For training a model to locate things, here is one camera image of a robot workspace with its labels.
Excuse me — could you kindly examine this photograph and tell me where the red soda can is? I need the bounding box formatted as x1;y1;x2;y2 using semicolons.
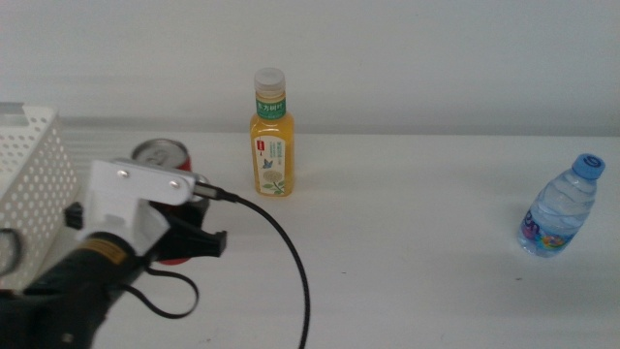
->
130;138;194;267

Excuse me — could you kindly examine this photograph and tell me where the yellow tea bottle green label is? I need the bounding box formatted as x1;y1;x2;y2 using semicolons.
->
249;67;295;198

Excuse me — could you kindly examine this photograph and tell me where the clear water bottle blue cap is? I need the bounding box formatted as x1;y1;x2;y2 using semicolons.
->
515;153;606;259

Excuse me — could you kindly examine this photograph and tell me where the white perforated plastic basket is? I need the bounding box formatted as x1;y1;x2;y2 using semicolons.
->
0;102;81;292

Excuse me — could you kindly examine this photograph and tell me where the thin black left gripper cable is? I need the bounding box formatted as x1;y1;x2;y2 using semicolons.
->
120;264;201;320

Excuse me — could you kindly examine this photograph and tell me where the black braided left camera cable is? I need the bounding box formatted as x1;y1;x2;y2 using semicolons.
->
193;181;312;349

